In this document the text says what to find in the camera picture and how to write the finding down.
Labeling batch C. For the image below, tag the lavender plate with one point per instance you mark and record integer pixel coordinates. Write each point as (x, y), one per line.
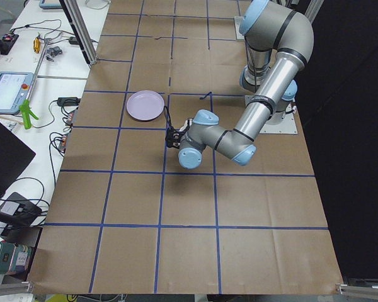
(145, 105)

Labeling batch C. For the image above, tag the aluminium frame post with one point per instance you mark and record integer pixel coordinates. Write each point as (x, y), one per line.
(75, 19)

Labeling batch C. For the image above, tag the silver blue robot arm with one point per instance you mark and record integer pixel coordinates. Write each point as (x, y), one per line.
(280, 42)

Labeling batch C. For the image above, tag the green reacher grabber tool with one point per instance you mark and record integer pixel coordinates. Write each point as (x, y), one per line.
(27, 114)

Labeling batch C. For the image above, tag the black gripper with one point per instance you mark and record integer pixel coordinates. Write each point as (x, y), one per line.
(176, 145)

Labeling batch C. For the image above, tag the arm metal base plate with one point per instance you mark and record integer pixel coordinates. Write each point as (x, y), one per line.
(238, 28)
(280, 119)

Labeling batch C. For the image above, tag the teach pendant tablet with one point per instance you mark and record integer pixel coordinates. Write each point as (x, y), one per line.
(14, 87)

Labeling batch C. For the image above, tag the black monitor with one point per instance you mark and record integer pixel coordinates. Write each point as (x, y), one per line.
(15, 156)

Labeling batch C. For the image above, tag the black power adapter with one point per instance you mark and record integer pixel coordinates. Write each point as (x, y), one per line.
(68, 101)

